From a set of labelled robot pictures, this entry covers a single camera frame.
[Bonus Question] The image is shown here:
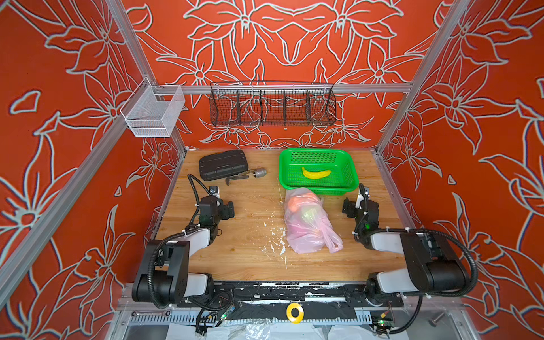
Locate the metal wrench tool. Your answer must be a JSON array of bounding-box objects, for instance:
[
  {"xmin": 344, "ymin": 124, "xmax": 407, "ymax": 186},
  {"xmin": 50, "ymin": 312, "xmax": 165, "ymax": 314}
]
[{"xmin": 225, "ymin": 168, "xmax": 268, "ymax": 186}]

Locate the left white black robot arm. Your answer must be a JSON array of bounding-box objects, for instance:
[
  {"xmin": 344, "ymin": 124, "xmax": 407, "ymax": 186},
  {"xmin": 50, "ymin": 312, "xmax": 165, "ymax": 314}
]
[{"xmin": 131, "ymin": 174, "xmax": 235, "ymax": 309}]

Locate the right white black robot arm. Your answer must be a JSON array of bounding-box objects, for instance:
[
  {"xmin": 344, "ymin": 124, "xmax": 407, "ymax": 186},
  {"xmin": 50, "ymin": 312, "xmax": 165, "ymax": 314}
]
[{"xmin": 342, "ymin": 184, "xmax": 479, "ymax": 305}]

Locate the black wire wall basket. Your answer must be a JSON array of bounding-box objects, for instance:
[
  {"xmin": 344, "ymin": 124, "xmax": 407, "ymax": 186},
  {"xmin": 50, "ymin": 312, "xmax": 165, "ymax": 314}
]
[{"xmin": 209, "ymin": 81, "xmax": 337, "ymax": 128}]

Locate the pink plastic bag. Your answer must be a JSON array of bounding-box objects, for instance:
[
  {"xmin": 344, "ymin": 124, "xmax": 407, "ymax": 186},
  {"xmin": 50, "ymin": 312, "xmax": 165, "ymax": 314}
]
[{"xmin": 284, "ymin": 188, "xmax": 344, "ymax": 254}]

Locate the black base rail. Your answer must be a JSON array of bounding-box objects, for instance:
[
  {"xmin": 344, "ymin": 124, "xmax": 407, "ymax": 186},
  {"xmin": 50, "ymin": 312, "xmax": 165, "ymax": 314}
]
[{"xmin": 176, "ymin": 280, "xmax": 405, "ymax": 309}]

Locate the white wire mesh basket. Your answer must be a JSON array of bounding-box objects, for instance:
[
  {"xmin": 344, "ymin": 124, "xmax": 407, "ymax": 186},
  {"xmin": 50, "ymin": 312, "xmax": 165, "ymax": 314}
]
[{"xmin": 120, "ymin": 77, "xmax": 186, "ymax": 137}]

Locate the yellow tape roll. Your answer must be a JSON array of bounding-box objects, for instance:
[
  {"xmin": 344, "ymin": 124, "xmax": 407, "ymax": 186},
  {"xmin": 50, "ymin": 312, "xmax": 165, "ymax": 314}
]
[{"xmin": 286, "ymin": 303, "xmax": 305, "ymax": 324}]

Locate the green plastic basket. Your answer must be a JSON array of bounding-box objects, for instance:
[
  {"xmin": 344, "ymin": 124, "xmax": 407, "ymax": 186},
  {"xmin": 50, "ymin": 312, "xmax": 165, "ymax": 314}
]
[{"xmin": 279, "ymin": 148, "xmax": 359, "ymax": 196}]

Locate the black plastic tool case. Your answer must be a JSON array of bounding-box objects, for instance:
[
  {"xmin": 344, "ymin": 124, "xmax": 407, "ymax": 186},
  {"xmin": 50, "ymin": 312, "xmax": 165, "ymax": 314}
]
[{"xmin": 199, "ymin": 150, "xmax": 249, "ymax": 181}]

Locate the yellow banana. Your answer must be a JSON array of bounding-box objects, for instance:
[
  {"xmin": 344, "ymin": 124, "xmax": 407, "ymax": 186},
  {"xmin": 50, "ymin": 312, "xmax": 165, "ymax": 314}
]
[{"xmin": 302, "ymin": 167, "xmax": 332, "ymax": 180}]

